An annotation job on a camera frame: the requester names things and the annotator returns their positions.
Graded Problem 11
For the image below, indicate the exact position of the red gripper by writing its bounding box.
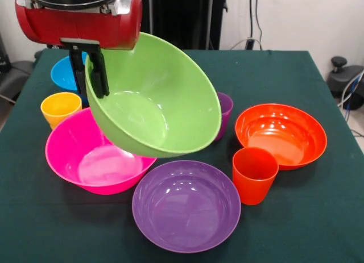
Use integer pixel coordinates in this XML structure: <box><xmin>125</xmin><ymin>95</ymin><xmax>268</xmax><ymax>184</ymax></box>
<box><xmin>14</xmin><ymin>0</ymin><xmax>143</xmax><ymax>99</ymax></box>

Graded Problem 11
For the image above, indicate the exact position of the green bowl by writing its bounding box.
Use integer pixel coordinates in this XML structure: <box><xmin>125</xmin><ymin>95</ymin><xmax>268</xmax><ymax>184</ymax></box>
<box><xmin>84</xmin><ymin>32</ymin><xmax>223</xmax><ymax>158</ymax></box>

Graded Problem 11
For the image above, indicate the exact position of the blue bowl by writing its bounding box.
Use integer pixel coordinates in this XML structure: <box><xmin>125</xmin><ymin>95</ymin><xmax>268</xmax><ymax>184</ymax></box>
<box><xmin>50</xmin><ymin>51</ymin><xmax>90</xmax><ymax>108</ymax></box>

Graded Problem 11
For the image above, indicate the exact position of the yellow cup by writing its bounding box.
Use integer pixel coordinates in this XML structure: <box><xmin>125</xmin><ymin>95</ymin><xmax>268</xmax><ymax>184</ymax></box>
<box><xmin>40</xmin><ymin>91</ymin><xmax>83</xmax><ymax>130</ymax></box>

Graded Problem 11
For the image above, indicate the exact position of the black equipment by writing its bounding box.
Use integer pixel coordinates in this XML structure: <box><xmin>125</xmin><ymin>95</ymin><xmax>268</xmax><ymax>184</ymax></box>
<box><xmin>0</xmin><ymin>32</ymin><xmax>36</xmax><ymax>105</ymax></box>

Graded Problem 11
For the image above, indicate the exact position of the pink bowl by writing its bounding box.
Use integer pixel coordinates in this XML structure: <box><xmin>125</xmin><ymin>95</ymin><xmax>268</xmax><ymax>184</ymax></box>
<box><xmin>45</xmin><ymin>107</ymin><xmax>158</xmax><ymax>195</ymax></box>

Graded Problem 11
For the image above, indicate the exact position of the purple cup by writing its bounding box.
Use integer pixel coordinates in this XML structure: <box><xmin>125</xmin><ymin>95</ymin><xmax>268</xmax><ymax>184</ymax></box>
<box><xmin>213</xmin><ymin>91</ymin><xmax>234</xmax><ymax>141</ymax></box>

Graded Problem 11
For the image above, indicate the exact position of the purple bowl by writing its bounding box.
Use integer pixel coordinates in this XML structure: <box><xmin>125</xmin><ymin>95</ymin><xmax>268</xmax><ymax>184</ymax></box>
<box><xmin>131</xmin><ymin>160</ymin><xmax>242</xmax><ymax>254</ymax></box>

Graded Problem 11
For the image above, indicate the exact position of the orange cup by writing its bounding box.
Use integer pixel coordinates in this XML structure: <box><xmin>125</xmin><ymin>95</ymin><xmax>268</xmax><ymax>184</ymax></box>
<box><xmin>232</xmin><ymin>147</ymin><xmax>279</xmax><ymax>206</ymax></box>

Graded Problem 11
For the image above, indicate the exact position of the orange bowl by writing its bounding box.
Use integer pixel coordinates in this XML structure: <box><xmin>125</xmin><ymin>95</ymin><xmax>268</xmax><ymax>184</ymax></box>
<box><xmin>235</xmin><ymin>103</ymin><xmax>328</xmax><ymax>171</ymax></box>

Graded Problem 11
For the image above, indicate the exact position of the dark green tablecloth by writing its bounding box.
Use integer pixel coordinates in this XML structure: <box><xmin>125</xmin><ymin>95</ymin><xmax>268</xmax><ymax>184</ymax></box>
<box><xmin>0</xmin><ymin>48</ymin><xmax>364</xmax><ymax>263</ymax></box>

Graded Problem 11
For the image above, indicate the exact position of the black cable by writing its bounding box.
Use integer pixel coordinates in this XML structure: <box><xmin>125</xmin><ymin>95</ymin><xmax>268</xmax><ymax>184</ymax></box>
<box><xmin>249</xmin><ymin>0</ymin><xmax>254</xmax><ymax>41</ymax></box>
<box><xmin>255</xmin><ymin>0</ymin><xmax>263</xmax><ymax>51</ymax></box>

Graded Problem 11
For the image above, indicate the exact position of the grey cable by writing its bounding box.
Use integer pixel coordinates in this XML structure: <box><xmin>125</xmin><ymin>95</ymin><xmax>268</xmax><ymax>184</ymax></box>
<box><xmin>337</xmin><ymin>71</ymin><xmax>364</xmax><ymax>107</ymax></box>

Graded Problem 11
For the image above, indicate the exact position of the blue cable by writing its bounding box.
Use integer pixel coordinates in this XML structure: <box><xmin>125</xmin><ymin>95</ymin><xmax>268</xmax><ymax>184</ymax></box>
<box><xmin>344</xmin><ymin>72</ymin><xmax>361</xmax><ymax>113</ymax></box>

